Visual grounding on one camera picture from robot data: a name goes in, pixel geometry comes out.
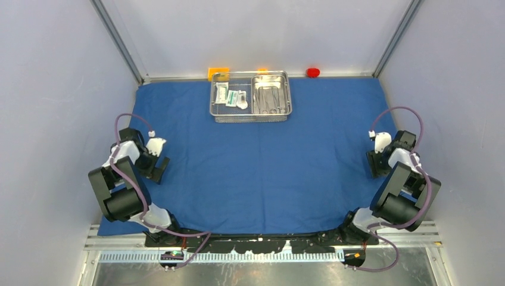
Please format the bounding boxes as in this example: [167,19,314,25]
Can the red plastic object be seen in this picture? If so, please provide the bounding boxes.
[306,67,320,78]

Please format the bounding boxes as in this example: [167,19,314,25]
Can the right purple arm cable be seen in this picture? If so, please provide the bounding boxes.
[345,106,432,273]

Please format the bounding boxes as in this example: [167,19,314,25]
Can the blue surgical drape cloth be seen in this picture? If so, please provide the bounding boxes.
[97,77,399,237]

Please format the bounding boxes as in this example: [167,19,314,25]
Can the aluminium frame rail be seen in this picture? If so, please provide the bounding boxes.
[84,221,444,251]

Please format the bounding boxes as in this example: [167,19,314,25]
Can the clear syringe packet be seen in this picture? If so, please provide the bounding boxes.
[236,91,248,110]

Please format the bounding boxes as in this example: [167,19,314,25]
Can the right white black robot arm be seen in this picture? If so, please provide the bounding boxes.
[338,130,441,245]

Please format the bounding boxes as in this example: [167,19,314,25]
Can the metal mesh instrument basket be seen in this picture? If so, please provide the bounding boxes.
[210,70,289,123]

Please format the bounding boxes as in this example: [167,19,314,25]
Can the steel surgical scissors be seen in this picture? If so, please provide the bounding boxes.
[258,86,270,114]

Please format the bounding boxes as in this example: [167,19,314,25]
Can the steel surgical forceps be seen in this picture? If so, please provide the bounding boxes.
[270,86,286,114]

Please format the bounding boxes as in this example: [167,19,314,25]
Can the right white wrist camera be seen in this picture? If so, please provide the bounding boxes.
[369,130,392,154]

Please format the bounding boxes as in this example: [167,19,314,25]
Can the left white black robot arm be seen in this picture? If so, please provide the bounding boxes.
[88,128,183,247]

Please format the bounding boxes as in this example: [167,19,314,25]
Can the large yellow plastic block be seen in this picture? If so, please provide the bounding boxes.
[208,67,230,82]

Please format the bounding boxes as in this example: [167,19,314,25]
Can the green white sterile packet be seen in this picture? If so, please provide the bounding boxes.
[225,90,239,107]

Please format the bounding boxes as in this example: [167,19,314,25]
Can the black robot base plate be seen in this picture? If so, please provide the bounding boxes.
[144,227,378,254]

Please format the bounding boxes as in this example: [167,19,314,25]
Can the stainless steel inner tray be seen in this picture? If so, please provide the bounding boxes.
[251,73,292,117]

